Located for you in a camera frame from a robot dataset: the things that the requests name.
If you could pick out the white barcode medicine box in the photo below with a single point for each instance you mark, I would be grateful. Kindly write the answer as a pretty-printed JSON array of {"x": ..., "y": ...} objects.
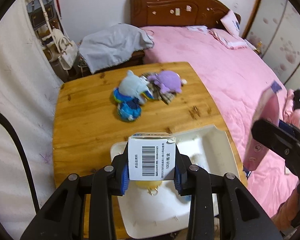
[{"x": 151, "y": 158}]

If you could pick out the black curved tube frame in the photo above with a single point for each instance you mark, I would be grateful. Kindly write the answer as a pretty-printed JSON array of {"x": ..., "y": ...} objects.
[{"x": 13, "y": 140}]

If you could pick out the pink box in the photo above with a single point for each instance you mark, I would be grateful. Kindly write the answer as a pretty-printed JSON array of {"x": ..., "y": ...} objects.
[{"x": 266, "y": 110}]

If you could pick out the grey cloth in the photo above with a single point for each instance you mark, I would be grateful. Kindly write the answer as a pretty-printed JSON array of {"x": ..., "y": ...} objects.
[{"x": 110, "y": 45}]

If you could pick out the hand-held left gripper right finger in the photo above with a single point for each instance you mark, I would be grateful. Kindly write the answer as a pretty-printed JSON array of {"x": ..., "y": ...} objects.
[{"x": 178, "y": 181}]

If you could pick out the purple plush toy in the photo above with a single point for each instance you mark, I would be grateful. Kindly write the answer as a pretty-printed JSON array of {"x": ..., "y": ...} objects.
[{"x": 168, "y": 81}]

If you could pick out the pink white upright pillow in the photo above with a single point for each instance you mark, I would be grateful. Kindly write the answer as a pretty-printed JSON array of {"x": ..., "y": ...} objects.
[{"x": 231, "y": 22}]

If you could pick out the blue round plush toy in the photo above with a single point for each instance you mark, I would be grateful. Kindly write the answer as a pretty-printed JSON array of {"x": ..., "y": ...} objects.
[{"x": 128, "y": 110}]

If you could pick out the floral wardrobe door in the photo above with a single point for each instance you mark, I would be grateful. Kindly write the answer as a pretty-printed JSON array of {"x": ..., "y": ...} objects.
[{"x": 282, "y": 35}]

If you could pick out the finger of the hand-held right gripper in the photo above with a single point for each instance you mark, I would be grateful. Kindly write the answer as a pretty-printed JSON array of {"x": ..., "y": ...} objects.
[
  {"x": 286, "y": 127},
  {"x": 270, "y": 135}
]

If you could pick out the blue denim bag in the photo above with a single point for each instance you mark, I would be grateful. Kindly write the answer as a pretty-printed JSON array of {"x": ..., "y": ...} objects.
[{"x": 41, "y": 10}]

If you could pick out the pink bed blanket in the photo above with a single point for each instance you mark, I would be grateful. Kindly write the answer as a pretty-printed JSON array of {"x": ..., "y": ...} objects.
[{"x": 222, "y": 80}]

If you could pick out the pink white flat pillow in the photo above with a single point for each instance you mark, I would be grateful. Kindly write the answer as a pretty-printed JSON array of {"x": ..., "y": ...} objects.
[{"x": 228, "y": 40}]

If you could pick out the person's right forearm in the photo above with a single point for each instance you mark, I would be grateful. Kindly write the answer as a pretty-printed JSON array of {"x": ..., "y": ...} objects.
[{"x": 287, "y": 210}]

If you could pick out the white handbag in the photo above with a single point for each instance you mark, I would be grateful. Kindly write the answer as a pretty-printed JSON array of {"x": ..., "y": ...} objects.
[{"x": 63, "y": 51}]

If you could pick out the brown wooden headboard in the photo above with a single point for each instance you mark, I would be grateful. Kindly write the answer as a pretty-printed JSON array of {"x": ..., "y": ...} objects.
[{"x": 165, "y": 8}]

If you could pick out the light blue plush toy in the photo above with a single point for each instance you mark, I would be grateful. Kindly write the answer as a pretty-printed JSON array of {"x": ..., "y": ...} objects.
[{"x": 131, "y": 85}]

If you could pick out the white plastic tray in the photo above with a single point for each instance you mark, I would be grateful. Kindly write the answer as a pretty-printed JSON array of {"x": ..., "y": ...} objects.
[{"x": 210, "y": 150}]

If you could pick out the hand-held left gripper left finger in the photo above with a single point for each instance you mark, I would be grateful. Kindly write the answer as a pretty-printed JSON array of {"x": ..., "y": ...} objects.
[{"x": 124, "y": 180}]

